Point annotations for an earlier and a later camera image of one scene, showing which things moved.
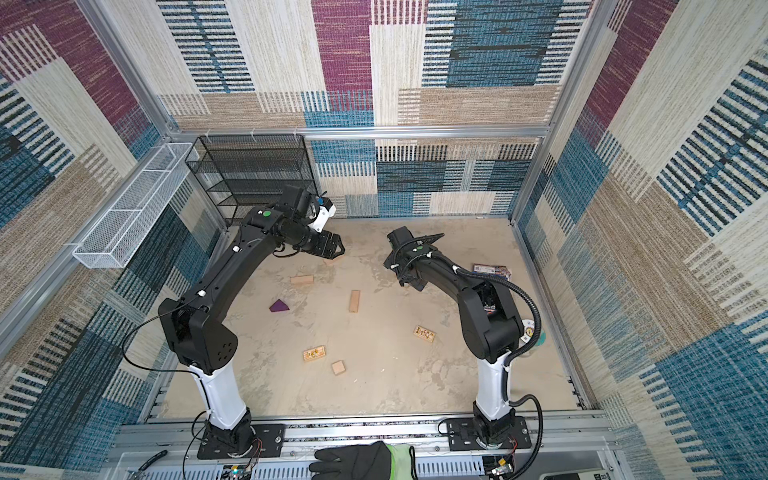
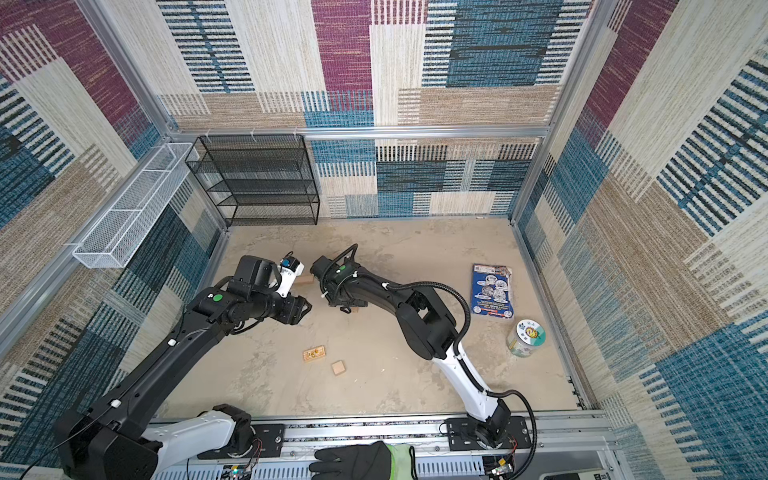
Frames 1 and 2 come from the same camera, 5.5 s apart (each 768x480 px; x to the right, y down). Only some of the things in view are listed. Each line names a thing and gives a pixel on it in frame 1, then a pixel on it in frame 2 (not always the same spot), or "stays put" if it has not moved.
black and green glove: [364, 461] stays put
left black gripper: [323, 250] -> [294, 311]
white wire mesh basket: [115, 236] stays put
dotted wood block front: [314, 352] stays put
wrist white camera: [325, 211] -> [291, 268]
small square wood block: [338, 367] stays put
